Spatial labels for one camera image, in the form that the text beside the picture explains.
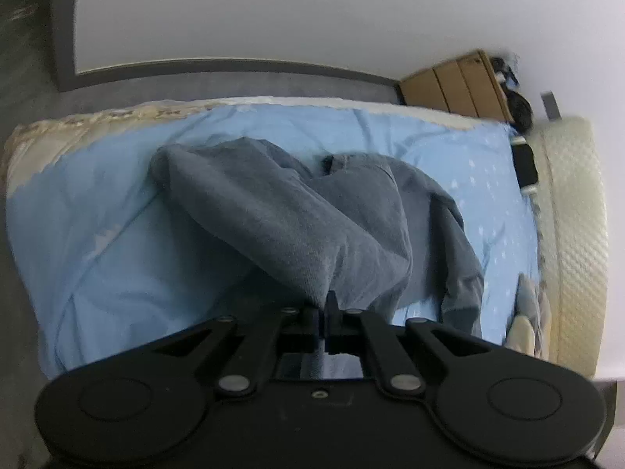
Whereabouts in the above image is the black box with white ends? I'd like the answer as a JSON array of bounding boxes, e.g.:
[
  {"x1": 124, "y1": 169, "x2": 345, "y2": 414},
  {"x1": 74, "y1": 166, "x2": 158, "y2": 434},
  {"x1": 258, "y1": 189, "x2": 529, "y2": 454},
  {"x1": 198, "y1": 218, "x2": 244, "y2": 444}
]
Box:
[{"x1": 510, "y1": 138, "x2": 539, "y2": 196}]

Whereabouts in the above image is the black bag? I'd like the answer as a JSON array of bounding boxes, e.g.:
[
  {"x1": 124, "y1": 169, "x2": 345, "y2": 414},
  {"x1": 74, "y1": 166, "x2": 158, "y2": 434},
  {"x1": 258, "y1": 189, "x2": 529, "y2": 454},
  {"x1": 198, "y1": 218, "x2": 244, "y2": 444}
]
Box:
[{"x1": 491, "y1": 56, "x2": 534, "y2": 134}]

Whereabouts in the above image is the wooden cabinet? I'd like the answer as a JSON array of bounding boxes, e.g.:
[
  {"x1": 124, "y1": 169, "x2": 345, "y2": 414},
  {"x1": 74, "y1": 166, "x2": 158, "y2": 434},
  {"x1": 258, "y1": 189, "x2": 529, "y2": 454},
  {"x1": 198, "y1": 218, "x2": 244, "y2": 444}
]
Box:
[{"x1": 400, "y1": 49, "x2": 514, "y2": 124}]

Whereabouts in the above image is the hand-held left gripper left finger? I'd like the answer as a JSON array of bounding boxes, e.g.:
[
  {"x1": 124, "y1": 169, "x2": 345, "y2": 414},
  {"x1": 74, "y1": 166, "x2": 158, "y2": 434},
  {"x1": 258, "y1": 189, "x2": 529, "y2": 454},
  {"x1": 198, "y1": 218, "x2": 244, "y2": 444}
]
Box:
[{"x1": 145, "y1": 305, "x2": 321, "y2": 397}]

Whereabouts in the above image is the light blue bed sheet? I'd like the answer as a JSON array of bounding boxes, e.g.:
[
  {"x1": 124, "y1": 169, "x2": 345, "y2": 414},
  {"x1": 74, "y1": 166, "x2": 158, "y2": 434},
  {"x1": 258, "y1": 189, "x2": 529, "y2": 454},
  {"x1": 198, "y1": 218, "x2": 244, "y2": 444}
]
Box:
[{"x1": 5, "y1": 105, "x2": 543, "y2": 382}]

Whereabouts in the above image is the grey and cream pillow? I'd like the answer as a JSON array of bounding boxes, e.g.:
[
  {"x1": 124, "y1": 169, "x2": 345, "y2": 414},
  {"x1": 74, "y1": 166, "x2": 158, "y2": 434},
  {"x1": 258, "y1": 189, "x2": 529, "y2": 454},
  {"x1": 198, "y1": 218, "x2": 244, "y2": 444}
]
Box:
[{"x1": 505, "y1": 274, "x2": 552, "y2": 357}]

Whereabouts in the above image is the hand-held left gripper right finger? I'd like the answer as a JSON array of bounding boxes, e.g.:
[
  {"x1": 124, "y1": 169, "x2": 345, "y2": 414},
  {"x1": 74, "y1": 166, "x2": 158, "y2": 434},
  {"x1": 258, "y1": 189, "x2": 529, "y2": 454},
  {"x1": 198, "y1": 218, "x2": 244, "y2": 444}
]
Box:
[{"x1": 325, "y1": 291, "x2": 491, "y2": 397}]

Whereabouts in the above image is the cream quilted headboard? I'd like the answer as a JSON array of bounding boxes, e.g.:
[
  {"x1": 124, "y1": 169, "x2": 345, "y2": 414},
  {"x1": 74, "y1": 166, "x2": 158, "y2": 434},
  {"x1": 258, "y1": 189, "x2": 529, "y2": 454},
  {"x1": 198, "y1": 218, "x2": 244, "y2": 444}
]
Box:
[{"x1": 530, "y1": 116, "x2": 609, "y2": 378}]

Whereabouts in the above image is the cream patterned mattress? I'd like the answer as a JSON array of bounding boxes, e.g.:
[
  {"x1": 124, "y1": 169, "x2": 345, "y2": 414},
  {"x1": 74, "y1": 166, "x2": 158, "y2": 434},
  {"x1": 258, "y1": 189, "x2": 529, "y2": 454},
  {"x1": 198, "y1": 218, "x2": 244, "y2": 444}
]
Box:
[{"x1": 0, "y1": 95, "x2": 513, "y2": 197}]

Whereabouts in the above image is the grey skirting board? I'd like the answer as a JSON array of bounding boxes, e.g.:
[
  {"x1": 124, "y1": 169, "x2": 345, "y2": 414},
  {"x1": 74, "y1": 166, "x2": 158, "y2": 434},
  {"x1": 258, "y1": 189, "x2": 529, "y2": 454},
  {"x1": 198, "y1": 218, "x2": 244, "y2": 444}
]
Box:
[{"x1": 51, "y1": 0, "x2": 402, "y2": 95}]

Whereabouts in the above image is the grey wall fixture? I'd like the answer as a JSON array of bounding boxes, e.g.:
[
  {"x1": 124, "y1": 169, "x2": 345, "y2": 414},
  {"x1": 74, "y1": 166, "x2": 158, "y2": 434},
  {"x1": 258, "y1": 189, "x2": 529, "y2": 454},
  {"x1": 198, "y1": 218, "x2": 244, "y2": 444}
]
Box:
[{"x1": 541, "y1": 90, "x2": 560, "y2": 121}]

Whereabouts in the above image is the grey sweater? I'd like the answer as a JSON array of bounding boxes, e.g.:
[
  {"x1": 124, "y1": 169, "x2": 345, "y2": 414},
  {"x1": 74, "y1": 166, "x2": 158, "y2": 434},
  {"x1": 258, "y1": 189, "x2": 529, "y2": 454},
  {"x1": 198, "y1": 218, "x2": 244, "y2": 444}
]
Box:
[{"x1": 149, "y1": 137, "x2": 485, "y2": 340}]

